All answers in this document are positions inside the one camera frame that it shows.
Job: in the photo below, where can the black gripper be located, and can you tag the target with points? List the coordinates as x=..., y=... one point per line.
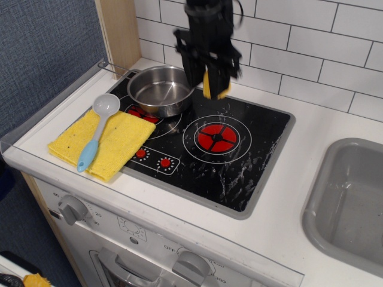
x=207, y=43

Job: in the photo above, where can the yellow toy corn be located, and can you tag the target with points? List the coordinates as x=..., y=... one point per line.
x=216, y=83

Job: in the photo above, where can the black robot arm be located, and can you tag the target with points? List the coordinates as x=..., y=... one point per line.
x=206, y=3

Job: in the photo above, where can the small steel pot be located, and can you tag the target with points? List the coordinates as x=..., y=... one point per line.
x=161, y=91

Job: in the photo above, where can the black toy stovetop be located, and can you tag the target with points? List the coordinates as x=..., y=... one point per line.
x=222, y=153

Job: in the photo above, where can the right red stove knob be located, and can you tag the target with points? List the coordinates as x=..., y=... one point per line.
x=165, y=163

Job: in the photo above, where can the red stove knob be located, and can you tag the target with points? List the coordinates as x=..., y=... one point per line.
x=165, y=163
x=141, y=153

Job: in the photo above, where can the left red stove knob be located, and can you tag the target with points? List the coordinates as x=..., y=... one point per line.
x=141, y=153

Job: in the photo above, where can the yellow folded cloth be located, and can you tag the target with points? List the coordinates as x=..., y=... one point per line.
x=122, y=137

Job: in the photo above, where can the left grey oven dial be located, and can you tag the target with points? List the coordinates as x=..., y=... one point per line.
x=72, y=209

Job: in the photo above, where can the grey oven dial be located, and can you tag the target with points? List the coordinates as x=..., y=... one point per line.
x=192, y=268
x=72, y=209

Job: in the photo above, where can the right grey oven dial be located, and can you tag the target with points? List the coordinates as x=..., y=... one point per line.
x=192, y=268

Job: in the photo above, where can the grey sink basin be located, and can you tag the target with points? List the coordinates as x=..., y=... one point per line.
x=343, y=216

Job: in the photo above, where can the white toy oven front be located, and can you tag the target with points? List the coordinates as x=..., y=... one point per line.
x=109, y=250

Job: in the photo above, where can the yellow object at corner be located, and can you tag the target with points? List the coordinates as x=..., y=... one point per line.
x=36, y=280

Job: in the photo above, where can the wooden side post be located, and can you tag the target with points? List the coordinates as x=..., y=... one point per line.
x=120, y=32

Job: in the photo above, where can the grey spoon with blue handle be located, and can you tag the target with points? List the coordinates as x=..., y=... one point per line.
x=105, y=106

